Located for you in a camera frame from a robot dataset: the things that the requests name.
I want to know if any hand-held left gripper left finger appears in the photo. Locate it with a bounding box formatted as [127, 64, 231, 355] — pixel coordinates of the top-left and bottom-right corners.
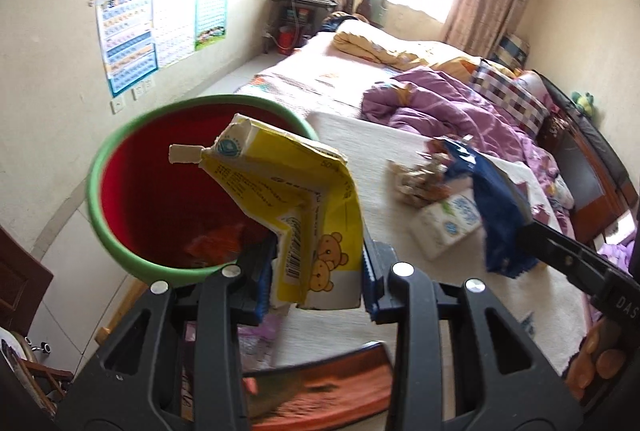
[52, 235, 281, 431]

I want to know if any pink floral pillow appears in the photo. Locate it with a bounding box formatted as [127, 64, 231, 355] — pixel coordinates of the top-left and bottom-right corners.
[515, 71, 557, 112]

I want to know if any red bin with green rim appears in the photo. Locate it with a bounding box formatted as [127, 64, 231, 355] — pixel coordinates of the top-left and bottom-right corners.
[87, 94, 317, 286]

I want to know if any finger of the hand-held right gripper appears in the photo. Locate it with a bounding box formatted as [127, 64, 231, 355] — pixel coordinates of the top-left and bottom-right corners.
[519, 217, 609, 293]

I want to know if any checked pillow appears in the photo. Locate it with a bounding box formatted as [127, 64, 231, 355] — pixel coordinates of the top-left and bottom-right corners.
[470, 58, 551, 137]

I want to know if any purple duvet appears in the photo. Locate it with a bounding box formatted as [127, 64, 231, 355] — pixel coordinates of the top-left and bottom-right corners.
[361, 65, 576, 222]

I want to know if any pink patterned bed sheet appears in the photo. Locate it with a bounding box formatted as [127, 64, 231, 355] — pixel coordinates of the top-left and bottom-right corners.
[235, 31, 481, 122]

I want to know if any green plush toy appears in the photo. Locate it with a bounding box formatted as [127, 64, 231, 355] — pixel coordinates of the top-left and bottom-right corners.
[571, 90, 596, 117]

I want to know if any white tissue pack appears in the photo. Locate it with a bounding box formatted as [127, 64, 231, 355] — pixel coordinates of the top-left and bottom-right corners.
[410, 188, 486, 262]

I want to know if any red bucket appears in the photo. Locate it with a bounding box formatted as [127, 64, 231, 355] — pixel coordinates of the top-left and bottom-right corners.
[277, 25, 297, 53]

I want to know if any person's right hand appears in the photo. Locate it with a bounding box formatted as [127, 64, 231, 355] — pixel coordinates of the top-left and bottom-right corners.
[567, 313, 640, 404]

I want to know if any dark wooden headboard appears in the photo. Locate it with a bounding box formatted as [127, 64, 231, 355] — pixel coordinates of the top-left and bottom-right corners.
[530, 68, 640, 252]

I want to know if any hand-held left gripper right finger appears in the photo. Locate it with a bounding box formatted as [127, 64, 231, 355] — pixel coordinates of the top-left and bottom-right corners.
[361, 228, 588, 431]

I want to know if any blue-edged wall poster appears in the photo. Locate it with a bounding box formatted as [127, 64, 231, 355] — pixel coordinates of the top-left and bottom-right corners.
[95, 0, 160, 98]

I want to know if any brown wooden door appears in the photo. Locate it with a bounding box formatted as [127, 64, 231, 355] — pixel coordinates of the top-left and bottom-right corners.
[0, 226, 55, 337]

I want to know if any dark desk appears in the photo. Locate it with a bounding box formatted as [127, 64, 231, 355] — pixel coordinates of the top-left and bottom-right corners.
[270, 0, 338, 52]

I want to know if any chair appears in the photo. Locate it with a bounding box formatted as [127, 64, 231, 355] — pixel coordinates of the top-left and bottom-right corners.
[0, 328, 76, 417]

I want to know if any crumpled printed paper wrapper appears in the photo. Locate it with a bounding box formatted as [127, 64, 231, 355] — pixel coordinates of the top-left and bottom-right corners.
[389, 136, 473, 209]

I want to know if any orange wrapper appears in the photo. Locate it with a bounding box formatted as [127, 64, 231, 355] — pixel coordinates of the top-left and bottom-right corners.
[185, 223, 246, 267]

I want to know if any yellow drink carton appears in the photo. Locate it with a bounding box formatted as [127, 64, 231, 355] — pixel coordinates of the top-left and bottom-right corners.
[168, 114, 364, 312]

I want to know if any blue snack wrapper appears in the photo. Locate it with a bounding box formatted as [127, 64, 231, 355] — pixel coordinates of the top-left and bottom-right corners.
[440, 138, 538, 279]

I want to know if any green-blue wall poster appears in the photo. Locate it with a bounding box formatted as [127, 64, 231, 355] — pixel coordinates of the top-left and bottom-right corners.
[194, 0, 228, 51]

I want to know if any dark blue cloth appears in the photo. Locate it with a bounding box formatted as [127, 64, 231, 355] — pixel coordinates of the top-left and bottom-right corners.
[320, 11, 368, 32]

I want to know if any yellow duvet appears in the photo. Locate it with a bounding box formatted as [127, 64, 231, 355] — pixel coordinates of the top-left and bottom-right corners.
[332, 18, 481, 74]

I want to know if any white chart wall poster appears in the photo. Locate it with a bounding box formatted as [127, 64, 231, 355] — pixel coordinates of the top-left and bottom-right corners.
[151, 0, 197, 68]

